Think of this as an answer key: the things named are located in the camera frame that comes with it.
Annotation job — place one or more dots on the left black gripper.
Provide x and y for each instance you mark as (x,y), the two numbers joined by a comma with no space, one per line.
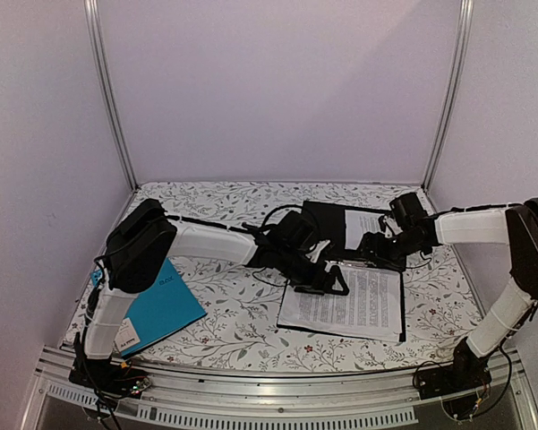
(313,281)

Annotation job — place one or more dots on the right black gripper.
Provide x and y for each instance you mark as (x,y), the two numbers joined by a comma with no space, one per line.
(377,238)

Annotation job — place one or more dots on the printed paper sheet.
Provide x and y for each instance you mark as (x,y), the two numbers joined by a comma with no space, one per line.
(357,224)
(373,309)

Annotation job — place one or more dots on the black clip folder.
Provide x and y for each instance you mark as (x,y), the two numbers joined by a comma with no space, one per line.
(330,221)

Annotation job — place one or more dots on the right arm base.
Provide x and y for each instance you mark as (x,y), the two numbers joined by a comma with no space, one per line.
(466,372)

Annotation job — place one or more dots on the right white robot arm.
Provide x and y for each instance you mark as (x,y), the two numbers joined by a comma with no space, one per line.
(497,243)

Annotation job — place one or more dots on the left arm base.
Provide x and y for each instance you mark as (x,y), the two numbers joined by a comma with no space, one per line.
(113,380)

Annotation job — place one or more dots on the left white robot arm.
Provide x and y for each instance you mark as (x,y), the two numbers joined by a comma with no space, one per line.
(137,248)

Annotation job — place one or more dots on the blue folder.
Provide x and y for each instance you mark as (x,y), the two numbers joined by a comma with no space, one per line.
(129,323)

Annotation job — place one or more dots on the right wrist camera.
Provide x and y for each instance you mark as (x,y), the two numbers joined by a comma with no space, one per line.
(407,210)

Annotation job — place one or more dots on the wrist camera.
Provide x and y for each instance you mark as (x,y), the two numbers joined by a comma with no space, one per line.
(407,210)
(297,232)

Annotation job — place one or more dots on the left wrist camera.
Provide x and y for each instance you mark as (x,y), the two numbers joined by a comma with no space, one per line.
(297,232)

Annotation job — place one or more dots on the front aluminium rail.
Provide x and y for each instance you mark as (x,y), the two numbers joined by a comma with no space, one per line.
(183,397)

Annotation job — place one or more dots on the right aluminium frame post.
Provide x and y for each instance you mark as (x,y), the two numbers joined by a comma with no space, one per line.
(464,25)

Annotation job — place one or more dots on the aluminium frame post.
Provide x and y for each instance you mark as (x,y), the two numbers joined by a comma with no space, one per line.
(464,25)
(108,95)

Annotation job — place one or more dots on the left aluminium frame post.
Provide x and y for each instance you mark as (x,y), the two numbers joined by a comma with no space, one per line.
(108,95)

